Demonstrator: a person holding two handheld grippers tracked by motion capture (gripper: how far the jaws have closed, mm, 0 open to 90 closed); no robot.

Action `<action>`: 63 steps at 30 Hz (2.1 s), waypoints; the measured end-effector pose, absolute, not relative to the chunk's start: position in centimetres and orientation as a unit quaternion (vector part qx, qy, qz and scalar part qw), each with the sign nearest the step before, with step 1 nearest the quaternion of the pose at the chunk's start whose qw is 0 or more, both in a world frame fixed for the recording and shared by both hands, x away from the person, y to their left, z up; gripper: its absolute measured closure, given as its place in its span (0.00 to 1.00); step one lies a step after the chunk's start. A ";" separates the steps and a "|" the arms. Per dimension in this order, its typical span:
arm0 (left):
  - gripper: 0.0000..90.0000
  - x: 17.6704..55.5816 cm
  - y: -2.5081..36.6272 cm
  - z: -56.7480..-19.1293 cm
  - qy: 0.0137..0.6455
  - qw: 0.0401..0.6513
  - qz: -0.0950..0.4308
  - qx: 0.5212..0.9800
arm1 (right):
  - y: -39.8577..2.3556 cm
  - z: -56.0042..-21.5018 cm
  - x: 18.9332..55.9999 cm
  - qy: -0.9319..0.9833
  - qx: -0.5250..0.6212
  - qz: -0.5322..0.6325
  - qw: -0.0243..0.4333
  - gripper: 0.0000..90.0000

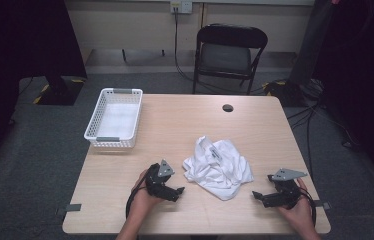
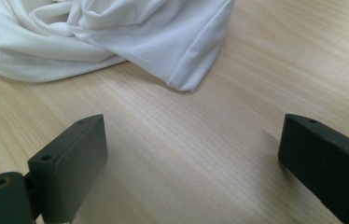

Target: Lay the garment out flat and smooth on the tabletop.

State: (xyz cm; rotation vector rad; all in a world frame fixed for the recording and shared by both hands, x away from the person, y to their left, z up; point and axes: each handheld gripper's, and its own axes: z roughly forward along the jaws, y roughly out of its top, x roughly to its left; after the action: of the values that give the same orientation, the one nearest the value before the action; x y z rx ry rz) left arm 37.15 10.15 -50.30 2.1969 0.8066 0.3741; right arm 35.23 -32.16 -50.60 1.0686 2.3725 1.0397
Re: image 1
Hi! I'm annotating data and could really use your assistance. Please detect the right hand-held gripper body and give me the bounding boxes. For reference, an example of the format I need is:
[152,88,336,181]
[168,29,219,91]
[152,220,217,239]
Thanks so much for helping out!
[267,168,309,210]

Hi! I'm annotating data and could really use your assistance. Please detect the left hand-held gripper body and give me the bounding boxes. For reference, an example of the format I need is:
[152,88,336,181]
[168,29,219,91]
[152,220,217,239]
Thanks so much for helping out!
[144,159,176,202]

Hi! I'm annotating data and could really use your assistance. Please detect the white t-shirt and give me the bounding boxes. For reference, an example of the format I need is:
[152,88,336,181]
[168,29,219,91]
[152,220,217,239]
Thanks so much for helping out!
[182,135,255,202]

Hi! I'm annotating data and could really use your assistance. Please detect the person's left hand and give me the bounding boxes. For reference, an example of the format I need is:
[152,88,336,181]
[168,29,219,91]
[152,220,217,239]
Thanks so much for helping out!
[130,169,167,219]

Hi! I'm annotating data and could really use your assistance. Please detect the person's right hand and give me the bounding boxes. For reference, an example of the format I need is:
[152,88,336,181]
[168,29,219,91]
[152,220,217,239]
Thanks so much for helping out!
[276,177,313,232]

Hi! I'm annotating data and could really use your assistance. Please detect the white plastic basket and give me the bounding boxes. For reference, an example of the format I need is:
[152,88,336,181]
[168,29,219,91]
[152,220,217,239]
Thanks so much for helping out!
[83,87,144,149]

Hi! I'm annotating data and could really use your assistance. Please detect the black stand base yellow stripes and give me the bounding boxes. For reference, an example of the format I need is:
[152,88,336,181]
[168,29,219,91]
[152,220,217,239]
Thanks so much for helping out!
[32,75,86,107]
[262,79,307,108]

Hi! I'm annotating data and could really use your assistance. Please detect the black curtain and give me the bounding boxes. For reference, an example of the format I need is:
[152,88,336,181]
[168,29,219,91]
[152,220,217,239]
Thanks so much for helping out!
[311,0,374,198]
[0,0,88,178]

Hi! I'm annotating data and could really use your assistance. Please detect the black folding chair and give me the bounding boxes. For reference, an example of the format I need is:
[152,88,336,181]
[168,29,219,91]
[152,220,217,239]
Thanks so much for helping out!
[192,23,269,96]

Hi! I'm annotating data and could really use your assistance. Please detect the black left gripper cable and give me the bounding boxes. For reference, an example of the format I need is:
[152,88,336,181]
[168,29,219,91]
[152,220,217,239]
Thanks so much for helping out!
[125,186,148,220]

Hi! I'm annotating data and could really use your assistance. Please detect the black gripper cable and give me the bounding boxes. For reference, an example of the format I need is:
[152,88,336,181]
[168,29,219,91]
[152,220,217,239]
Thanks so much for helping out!
[125,186,148,220]
[299,187,318,228]

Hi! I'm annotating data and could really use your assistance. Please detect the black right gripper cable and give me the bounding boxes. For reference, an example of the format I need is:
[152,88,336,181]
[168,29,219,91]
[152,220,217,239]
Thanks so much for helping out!
[299,187,318,228]

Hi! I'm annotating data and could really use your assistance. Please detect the grey table bracket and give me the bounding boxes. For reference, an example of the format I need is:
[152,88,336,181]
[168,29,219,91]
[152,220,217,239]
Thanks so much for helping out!
[313,200,332,211]
[55,203,83,216]

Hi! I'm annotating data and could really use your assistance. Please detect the black floor cables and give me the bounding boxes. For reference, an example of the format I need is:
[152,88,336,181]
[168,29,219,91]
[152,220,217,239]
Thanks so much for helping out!
[286,78,364,183]

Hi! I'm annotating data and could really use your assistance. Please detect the black wall socket cable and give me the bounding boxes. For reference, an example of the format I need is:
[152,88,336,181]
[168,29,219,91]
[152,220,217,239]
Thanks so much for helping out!
[173,6,209,92]

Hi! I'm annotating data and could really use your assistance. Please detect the white wall socket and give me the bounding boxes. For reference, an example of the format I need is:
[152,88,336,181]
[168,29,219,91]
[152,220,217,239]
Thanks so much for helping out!
[170,0,193,15]

